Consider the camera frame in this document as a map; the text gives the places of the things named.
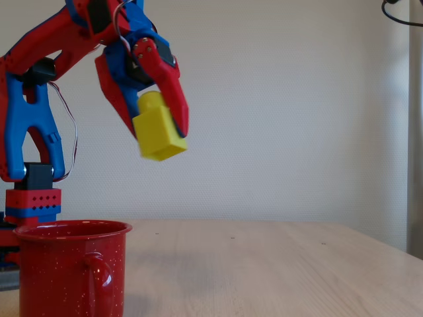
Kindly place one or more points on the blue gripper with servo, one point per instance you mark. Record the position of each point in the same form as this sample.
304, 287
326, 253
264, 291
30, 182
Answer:
149, 67

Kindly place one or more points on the yellow toy brick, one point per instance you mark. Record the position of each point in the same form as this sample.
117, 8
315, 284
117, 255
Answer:
158, 132

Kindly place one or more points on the red blue robot base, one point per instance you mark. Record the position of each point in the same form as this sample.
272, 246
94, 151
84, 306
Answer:
33, 201

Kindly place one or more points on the red blue robot arm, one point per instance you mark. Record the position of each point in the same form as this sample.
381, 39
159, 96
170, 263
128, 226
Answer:
33, 119

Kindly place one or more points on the red enamel mug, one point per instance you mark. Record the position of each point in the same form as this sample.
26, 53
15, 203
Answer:
59, 274

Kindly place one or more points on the grey curtain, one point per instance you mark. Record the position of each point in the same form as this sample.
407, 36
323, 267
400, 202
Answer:
415, 132

